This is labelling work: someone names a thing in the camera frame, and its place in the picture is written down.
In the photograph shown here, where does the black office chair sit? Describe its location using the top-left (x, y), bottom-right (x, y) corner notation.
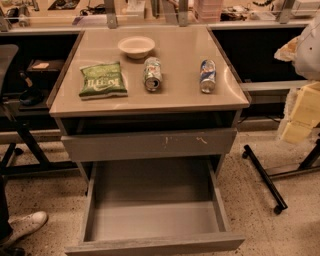
top-left (0, 44), bottom-right (50, 175)

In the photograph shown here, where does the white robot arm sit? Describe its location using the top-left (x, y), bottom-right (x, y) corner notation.
top-left (274, 15), bottom-right (320, 144)

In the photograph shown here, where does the open grey middle drawer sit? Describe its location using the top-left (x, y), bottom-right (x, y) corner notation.
top-left (65, 157), bottom-right (244, 256)

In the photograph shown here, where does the white sneaker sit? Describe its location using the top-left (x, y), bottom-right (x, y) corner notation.
top-left (0, 211), bottom-right (48, 249)

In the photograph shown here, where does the black box on shelf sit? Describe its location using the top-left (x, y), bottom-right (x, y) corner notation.
top-left (27, 59), bottom-right (64, 80)

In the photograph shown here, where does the green chip bag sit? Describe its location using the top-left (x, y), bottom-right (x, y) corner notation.
top-left (79, 61), bottom-right (128, 100)

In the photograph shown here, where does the grey top drawer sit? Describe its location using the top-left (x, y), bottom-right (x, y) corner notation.
top-left (62, 128), bottom-right (237, 162)

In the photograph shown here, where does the blue pepsi can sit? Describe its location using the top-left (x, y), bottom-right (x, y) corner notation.
top-left (199, 60), bottom-right (216, 94)

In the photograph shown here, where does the white paper bowl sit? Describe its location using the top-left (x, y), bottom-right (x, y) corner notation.
top-left (118, 36), bottom-right (155, 59)

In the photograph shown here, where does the grey drawer cabinet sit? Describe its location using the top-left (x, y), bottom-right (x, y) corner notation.
top-left (50, 26), bottom-right (249, 179)

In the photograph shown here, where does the black wheeled stand base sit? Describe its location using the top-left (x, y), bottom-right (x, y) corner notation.
top-left (242, 135), bottom-right (320, 215)

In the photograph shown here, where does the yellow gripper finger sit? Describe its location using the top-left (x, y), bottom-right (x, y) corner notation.
top-left (280, 122), bottom-right (311, 144)
top-left (290, 81), bottom-right (320, 128)

